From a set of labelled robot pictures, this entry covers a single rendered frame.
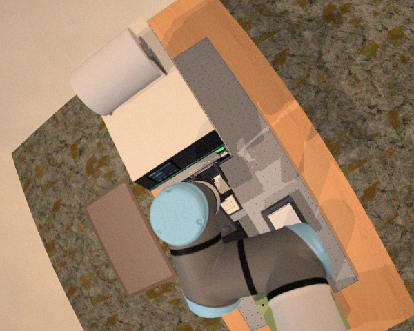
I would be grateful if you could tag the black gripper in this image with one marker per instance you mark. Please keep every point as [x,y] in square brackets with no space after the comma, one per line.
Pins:
[223,186]

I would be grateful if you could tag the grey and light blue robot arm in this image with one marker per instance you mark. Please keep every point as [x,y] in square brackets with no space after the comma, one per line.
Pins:
[289,264]

